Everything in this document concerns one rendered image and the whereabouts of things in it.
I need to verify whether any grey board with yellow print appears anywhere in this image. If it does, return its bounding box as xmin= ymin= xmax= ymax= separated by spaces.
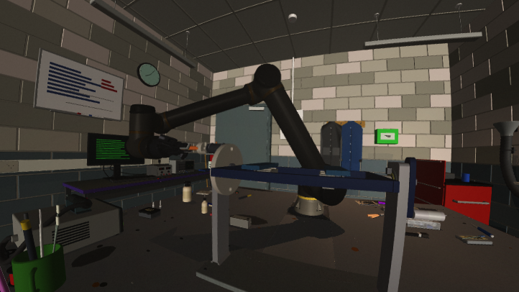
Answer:
xmin=454 ymin=234 xmax=495 ymax=246

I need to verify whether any white roll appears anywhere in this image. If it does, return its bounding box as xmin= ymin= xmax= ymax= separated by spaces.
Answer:
xmin=413 ymin=208 xmax=447 ymax=223

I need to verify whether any black monitor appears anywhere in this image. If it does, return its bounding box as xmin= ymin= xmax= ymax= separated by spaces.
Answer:
xmin=86 ymin=132 xmax=146 ymax=181

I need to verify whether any dark pen with yellow band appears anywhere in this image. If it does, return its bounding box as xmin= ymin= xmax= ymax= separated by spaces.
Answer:
xmin=19 ymin=218 xmax=39 ymax=261

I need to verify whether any blue holder frame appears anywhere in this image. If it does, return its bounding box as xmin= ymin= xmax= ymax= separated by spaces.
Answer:
xmin=210 ymin=162 xmax=400 ymax=194

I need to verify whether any red drawer cabinet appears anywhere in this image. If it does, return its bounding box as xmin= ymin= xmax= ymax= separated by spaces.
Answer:
xmin=443 ymin=180 xmax=494 ymax=227

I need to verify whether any grey coat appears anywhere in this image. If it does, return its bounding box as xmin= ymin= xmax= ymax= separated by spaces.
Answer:
xmin=319 ymin=120 xmax=343 ymax=168

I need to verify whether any grey power supply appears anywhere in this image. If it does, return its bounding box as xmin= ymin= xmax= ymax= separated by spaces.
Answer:
xmin=145 ymin=163 xmax=174 ymax=178

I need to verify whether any grey round disc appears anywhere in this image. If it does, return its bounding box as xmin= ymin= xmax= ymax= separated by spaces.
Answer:
xmin=208 ymin=143 xmax=244 ymax=197

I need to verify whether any blue end plate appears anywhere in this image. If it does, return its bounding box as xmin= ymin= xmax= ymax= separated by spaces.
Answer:
xmin=405 ymin=157 xmax=418 ymax=220

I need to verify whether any green wall box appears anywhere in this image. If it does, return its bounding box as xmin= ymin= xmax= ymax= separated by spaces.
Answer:
xmin=375 ymin=128 xmax=400 ymax=145

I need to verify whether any small grey box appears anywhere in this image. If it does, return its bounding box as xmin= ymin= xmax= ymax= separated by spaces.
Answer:
xmin=229 ymin=214 xmax=253 ymax=229

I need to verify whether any white thin stick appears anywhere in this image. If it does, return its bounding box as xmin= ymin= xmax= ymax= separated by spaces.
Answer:
xmin=37 ymin=208 xmax=45 ymax=259
xmin=52 ymin=204 xmax=61 ymax=253

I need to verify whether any flat grey box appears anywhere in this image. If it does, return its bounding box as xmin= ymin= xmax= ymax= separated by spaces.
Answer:
xmin=406 ymin=218 xmax=442 ymax=232

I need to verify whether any grey holder stand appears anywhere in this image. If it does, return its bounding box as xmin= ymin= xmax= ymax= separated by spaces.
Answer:
xmin=196 ymin=160 xmax=410 ymax=292

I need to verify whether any grey bench device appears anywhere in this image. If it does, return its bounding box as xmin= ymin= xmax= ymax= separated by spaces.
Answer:
xmin=11 ymin=198 xmax=125 ymax=261

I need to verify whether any round wall clock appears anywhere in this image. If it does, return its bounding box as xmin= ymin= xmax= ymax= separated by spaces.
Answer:
xmin=137 ymin=62 xmax=162 ymax=88

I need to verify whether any grey-blue door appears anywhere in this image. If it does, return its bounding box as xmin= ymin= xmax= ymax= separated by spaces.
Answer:
xmin=214 ymin=105 xmax=273 ymax=192

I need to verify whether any grey extraction hose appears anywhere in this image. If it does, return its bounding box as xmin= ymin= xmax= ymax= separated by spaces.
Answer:
xmin=492 ymin=120 xmax=519 ymax=201

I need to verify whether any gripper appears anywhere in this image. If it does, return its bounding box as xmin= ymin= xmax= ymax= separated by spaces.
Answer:
xmin=156 ymin=136 xmax=198 ymax=160

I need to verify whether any blue coat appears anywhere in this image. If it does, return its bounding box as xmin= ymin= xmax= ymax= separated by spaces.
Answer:
xmin=340 ymin=120 xmax=364 ymax=172

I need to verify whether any long ceiling light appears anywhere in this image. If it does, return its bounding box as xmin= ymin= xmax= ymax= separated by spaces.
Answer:
xmin=88 ymin=0 xmax=198 ymax=69
xmin=364 ymin=31 xmax=484 ymax=50

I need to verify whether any dark red cabinet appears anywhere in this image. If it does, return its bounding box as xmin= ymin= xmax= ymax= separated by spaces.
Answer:
xmin=413 ymin=158 xmax=447 ymax=206

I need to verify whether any dark shelf with purple edge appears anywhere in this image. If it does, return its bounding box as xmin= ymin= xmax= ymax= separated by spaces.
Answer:
xmin=62 ymin=169 xmax=213 ymax=201

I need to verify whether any small black box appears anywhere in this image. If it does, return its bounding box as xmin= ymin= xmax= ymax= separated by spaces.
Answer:
xmin=138 ymin=206 xmax=162 ymax=220

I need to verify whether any white notice board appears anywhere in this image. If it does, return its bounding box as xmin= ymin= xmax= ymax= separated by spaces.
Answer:
xmin=34 ymin=49 xmax=126 ymax=122

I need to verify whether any green mug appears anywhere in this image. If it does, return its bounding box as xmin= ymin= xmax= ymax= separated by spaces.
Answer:
xmin=11 ymin=242 xmax=68 ymax=292

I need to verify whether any grey shoot bolt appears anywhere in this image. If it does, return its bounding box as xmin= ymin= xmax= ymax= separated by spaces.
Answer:
xmin=197 ymin=142 xmax=226 ymax=155

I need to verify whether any grey oscilloscope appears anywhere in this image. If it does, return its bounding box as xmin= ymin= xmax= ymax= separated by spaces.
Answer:
xmin=169 ymin=158 xmax=196 ymax=175

